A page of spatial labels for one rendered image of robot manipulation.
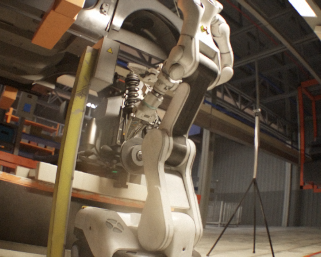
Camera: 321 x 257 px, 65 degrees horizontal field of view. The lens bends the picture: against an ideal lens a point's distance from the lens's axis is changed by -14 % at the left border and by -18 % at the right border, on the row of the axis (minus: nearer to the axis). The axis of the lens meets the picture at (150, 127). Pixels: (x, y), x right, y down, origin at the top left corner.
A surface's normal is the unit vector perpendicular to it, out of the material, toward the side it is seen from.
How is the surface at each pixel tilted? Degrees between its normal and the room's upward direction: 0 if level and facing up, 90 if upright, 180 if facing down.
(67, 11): 180
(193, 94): 121
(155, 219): 90
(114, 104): 90
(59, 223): 90
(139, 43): 90
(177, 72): 134
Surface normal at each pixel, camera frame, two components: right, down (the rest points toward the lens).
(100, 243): -0.76, -0.27
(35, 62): 0.62, 0.13
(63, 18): -0.12, 0.95
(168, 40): -0.61, 0.55
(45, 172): 0.60, -0.16
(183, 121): 0.47, 0.36
